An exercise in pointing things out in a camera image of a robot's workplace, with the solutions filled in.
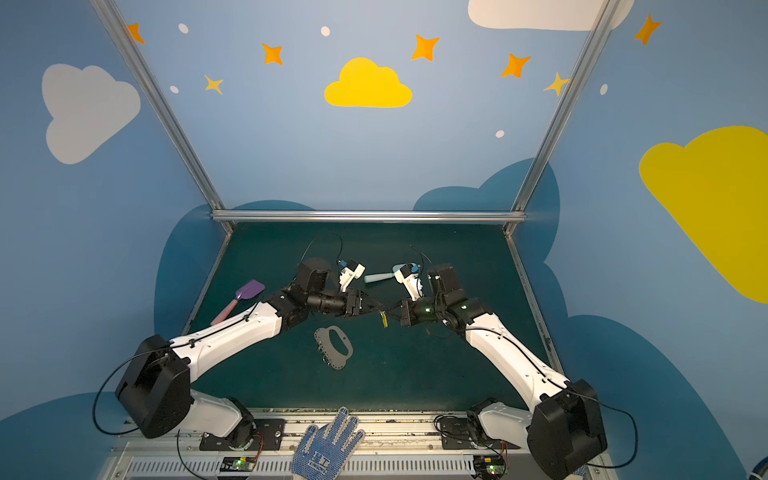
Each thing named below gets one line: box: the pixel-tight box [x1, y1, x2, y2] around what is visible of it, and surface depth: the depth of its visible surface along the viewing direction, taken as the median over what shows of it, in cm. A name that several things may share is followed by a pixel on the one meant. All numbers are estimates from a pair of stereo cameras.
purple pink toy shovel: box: [210, 280, 266, 326], surface depth 101 cm
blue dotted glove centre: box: [292, 406, 365, 480], surface depth 73 cm
